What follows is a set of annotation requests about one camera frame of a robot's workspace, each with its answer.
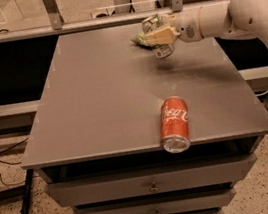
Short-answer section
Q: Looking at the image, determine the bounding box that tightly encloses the silver green 7up can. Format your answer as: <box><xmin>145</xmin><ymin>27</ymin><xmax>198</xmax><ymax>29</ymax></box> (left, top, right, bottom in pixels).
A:
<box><xmin>141</xmin><ymin>14</ymin><xmax>174</xmax><ymax>59</ymax></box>

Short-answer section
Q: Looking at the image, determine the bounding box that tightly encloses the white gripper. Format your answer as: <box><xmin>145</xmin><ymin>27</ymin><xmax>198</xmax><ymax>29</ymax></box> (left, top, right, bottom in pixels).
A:
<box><xmin>144</xmin><ymin>8</ymin><xmax>203</xmax><ymax>45</ymax></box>

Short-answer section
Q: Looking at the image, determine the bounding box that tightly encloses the green chip bag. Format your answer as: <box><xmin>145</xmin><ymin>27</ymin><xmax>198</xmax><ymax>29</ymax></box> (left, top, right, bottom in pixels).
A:
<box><xmin>130</xmin><ymin>31</ymin><xmax>152</xmax><ymax>48</ymax></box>

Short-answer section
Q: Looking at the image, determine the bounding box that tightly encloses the red coca-cola can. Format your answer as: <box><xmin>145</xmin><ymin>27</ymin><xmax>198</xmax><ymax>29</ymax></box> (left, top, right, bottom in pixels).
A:
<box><xmin>160</xmin><ymin>96</ymin><xmax>191</xmax><ymax>154</ymax></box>

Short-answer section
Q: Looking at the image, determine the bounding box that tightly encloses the grey drawer cabinet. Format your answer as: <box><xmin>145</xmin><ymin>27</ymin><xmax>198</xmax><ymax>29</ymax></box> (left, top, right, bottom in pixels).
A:
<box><xmin>22</xmin><ymin>25</ymin><xmax>268</xmax><ymax>214</ymax></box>

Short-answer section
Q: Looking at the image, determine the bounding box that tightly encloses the black table leg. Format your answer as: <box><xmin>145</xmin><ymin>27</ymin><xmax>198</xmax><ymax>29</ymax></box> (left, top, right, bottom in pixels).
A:
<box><xmin>20</xmin><ymin>169</ymin><xmax>34</xmax><ymax>214</ymax></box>

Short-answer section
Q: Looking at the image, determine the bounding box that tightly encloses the grey metal railing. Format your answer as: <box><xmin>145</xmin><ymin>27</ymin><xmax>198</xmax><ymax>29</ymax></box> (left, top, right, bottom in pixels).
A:
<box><xmin>0</xmin><ymin>0</ymin><xmax>230</xmax><ymax>43</ymax></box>

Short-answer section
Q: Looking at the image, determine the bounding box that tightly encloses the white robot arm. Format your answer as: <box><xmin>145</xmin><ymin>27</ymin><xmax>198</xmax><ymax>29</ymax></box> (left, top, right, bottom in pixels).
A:
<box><xmin>145</xmin><ymin>0</ymin><xmax>268</xmax><ymax>49</ymax></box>

